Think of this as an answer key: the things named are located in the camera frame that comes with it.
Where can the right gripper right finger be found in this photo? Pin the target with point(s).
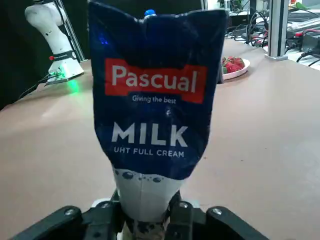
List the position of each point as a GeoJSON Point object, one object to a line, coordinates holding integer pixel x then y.
{"type": "Point", "coordinates": [200, 222]}

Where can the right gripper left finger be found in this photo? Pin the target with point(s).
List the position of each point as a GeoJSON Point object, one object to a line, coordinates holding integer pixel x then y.
{"type": "Point", "coordinates": [75, 222]}

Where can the blue white milk carton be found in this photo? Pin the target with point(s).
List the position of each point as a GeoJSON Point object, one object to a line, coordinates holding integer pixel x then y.
{"type": "Point", "coordinates": [155, 112]}

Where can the white round plate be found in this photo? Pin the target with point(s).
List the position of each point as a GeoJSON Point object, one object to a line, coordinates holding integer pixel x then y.
{"type": "Point", "coordinates": [235, 74]}

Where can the pile of red strawberries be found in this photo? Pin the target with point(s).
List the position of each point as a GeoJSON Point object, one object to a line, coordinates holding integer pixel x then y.
{"type": "Point", "coordinates": [233, 63]}

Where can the clear bottle with blue cap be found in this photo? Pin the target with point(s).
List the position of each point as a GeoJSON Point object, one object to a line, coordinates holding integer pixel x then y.
{"type": "Point", "coordinates": [150, 13]}

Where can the aluminium camera post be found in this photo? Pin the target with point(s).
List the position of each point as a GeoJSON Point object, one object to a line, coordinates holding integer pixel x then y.
{"type": "Point", "coordinates": [276, 30]}

